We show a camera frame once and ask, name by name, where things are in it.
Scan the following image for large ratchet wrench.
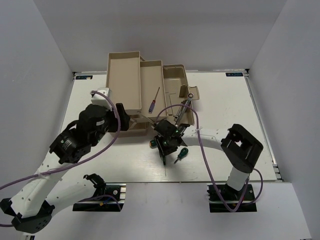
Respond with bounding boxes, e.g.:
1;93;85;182
174;92;194;126

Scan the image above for slim black green precision screwdriver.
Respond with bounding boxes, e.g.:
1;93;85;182
162;155;167;177

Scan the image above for blue handled long screwdriver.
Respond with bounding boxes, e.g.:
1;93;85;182
148;87;160;114

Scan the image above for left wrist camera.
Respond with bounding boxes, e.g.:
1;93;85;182
90;87;112;109

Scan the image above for beige plastic toolbox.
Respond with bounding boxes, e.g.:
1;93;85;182
106;51;200;138

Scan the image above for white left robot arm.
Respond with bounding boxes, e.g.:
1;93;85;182
0;103;130;234

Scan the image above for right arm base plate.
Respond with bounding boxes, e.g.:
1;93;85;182
207;184;257;213

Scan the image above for stubby green handled screwdriver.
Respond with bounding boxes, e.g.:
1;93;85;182
174;147;189;164

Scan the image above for stubby green orange-capped screwdriver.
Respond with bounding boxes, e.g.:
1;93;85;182
149;140;157;148

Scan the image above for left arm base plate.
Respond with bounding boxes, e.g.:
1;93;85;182
72;183;127;213

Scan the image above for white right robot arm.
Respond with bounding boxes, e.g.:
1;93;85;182
153;119;264;200

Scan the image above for small combination wrench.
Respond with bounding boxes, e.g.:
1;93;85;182
174;106;183;122

